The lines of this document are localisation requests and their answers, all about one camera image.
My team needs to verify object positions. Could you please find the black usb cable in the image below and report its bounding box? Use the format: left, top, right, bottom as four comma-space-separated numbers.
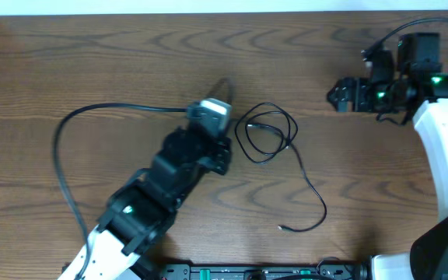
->
212, 77, 328, 233

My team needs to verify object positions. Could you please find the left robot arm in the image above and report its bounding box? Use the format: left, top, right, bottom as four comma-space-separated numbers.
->
60, 126, 231, 279

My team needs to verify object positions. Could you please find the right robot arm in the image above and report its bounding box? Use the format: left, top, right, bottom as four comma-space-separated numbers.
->
327, 33, 448, 279

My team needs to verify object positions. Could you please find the right camera black cable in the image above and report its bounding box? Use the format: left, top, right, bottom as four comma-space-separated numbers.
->
363, 16, 448, 172

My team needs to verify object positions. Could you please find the camera black cable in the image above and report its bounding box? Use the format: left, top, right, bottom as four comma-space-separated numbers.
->
51, 102, 194, 280
363, 16, 448, 172

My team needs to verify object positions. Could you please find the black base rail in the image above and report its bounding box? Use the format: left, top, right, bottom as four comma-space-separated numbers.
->
130, 256, 369, 280

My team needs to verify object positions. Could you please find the left camera black cable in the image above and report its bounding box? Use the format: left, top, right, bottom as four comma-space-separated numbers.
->
51, 102, 194, 280

